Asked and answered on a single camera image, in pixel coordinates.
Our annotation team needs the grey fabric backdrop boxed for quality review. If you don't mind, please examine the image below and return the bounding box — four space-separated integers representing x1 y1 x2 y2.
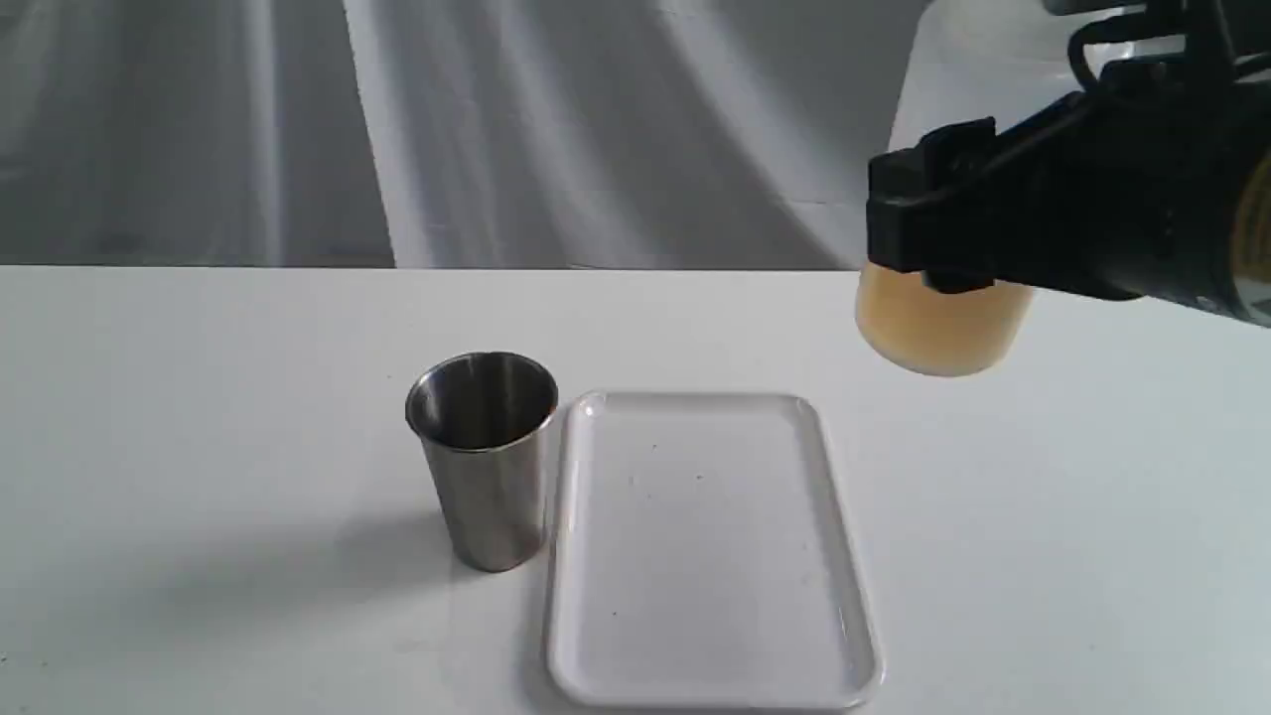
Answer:
0 0 1271 290

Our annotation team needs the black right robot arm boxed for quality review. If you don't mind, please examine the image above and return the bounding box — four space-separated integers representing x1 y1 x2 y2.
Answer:
867 1 1270 326

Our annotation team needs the white plastic tray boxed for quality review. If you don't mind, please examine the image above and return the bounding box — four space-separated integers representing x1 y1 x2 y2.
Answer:
543 392 885 714

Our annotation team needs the stainless steel cup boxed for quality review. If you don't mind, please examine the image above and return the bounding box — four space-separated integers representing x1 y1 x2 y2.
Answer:
404 352 561 573

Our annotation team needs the translucent squeeze bottle amber liquid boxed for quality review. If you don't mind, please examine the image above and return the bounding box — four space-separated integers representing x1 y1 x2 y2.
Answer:
855 1 1111 376

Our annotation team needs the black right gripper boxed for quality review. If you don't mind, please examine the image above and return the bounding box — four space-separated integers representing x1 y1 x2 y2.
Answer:
866 1 1270 304

